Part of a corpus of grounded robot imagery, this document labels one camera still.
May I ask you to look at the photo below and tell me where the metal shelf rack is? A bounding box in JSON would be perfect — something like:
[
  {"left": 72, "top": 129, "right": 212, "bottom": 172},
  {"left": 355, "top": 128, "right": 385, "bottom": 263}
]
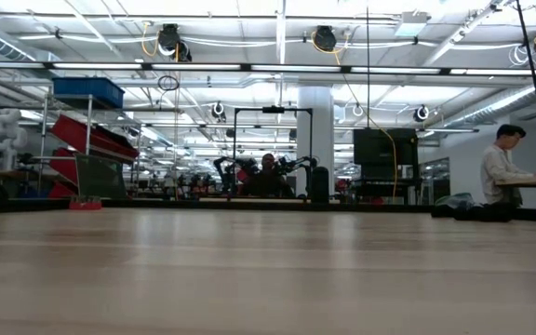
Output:
[{"left": 36, "top": 92, "right": 143, "bottom": 200}]

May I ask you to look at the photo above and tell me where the black aluminium table frame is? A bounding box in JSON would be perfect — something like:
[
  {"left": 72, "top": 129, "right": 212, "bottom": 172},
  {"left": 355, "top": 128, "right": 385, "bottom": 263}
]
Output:
[{"left": 0, "top": 197, "right": 536, "bottom": 223}]

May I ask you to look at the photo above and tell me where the person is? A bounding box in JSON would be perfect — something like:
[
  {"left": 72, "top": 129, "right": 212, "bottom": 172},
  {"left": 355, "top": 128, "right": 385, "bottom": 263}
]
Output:
[
  {"left": 242, "top": 152, "right": 297, "bottom": 199},
  {"left": 479, "top": 123, "right": 536, "bottom": 208}
]

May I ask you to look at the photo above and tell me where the red plastic bin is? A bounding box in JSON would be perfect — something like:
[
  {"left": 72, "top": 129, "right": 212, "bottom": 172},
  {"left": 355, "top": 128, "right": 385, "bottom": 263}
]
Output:
[
  {"left": 49, "top": 114, "right": 140, "bottom": 164},
  {"left": 47, "top": 181, "right": 74, "bottom": 200},
  {"left": 47, "top": 147, "right": 77, "bottom": 183}
]

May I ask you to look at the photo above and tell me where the yellow reel cable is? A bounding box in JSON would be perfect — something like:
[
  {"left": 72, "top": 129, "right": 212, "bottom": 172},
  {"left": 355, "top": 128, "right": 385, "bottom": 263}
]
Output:
[{"left": 311, "top": 31, "right": 398, "bottom": 199}]

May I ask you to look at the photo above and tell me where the wooden side table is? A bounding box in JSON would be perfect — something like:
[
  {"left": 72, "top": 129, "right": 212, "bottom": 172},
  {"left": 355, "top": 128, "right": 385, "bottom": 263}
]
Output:
[{"left": 495, "top": 174, "right": 536, "bottom": 189}]

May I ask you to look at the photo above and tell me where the black monitor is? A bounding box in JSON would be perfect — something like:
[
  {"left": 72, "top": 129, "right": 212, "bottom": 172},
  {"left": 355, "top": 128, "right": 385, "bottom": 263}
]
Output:
[{"left": 352, "top": 127, "right": 421, "bottom": 181}]

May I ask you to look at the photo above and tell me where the thin vertical pole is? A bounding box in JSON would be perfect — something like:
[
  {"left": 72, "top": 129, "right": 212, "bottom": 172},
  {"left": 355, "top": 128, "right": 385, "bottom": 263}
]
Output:
[{"left": 365, "top": 7, "right": 371, "bottom": 129}]

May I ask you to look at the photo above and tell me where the small red box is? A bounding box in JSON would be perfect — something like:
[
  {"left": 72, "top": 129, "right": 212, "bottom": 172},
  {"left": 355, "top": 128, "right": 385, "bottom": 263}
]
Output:
[{"left": 68, "top": 194, "right": 103, "bottom": 211}]

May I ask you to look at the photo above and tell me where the black hanging cable loop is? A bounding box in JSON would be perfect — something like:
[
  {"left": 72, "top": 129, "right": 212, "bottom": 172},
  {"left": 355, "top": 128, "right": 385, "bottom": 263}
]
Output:
[{"left": 156, "top": 74, "right": 181, "bottom": 92}]

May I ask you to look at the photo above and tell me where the white building column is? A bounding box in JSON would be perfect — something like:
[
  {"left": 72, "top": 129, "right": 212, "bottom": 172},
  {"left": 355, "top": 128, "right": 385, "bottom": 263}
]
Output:
[{"left": 295, "top": 86, "right": 336, "bottom": 194}]

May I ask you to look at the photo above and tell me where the black camera gantry frame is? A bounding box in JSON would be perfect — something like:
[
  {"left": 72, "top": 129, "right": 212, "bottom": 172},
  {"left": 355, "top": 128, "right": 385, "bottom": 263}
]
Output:
[{"left": 233, "top": 106, "right": 315, "bottom": 196}]

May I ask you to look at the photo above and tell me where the blue plastic tote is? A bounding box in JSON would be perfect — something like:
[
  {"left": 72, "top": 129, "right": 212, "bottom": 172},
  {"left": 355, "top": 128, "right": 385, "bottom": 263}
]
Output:
[{"left": 52, "top": 76, "right": 126, "bottom": 109}]

